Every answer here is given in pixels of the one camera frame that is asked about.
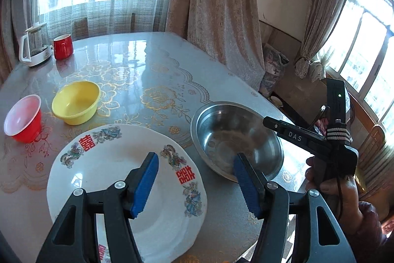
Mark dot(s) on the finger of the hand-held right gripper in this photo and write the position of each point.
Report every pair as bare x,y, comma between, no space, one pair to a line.
271,122

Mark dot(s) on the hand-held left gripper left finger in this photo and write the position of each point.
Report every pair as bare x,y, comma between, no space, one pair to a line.
144,189

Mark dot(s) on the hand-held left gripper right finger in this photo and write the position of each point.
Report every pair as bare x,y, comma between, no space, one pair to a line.
246,189

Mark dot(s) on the white plate red floral print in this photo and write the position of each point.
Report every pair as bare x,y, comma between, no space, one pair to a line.
101,173

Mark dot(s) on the stainless steel bowl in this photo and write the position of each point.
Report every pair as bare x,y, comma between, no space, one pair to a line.
221,133

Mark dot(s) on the yellow plastic bowl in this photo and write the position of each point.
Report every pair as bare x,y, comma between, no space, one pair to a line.
74,115

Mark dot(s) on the red plastic bowl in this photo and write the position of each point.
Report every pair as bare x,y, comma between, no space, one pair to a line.
27,130

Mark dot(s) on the person's right forearm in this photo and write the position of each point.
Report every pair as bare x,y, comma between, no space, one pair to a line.
369,229

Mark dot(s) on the person's right hand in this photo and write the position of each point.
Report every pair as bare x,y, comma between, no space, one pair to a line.
344,198

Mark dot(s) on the small white dish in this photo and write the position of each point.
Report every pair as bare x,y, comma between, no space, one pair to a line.
275,101

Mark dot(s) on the floral fabric bag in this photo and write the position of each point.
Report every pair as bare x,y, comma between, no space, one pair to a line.
272,65

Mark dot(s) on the side window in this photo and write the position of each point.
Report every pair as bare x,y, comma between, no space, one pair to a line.
369,50

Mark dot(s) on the beige patterned curtain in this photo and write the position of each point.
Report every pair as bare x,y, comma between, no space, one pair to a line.
215,19
6,50

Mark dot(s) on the beige tied-back curtain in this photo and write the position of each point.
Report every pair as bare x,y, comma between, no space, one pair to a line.
326,4

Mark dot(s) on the red mug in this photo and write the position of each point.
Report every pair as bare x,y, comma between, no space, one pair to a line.
63,49

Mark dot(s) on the white glass electric kettle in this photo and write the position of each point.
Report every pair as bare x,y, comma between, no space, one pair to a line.
37,58

